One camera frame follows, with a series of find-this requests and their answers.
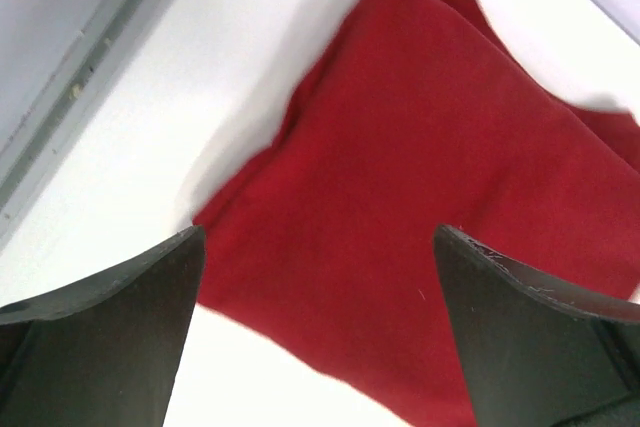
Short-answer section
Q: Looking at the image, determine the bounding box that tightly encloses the left corner aluminium post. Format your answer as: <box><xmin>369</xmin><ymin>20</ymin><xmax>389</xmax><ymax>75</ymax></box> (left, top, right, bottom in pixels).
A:
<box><xmin>1</xmin><ymin>0</ymin><xmax>170</xmax><ymax>240</ymax></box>

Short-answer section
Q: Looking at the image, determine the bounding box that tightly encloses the dark red t-shirt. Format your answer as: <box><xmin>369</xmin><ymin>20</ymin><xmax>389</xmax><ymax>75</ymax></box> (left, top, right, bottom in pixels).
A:
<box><xmin>194</xmin><ymin>0</ymin><xmax>639</xmax><ymax>426</ymax></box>

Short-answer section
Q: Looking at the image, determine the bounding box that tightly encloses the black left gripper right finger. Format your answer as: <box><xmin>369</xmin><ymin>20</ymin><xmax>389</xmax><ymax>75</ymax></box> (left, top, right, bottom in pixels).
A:
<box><xmin>433</xmin><ymin>225</ymin><xmax>639</xmax><ymax>427</ymax></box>

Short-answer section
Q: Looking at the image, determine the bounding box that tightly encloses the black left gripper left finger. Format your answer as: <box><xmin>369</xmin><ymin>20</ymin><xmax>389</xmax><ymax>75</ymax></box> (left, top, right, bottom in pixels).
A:
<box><xmin>1</xmin><ymin>226</ymin><xmax>205</xmax><ymax>427</ymax></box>

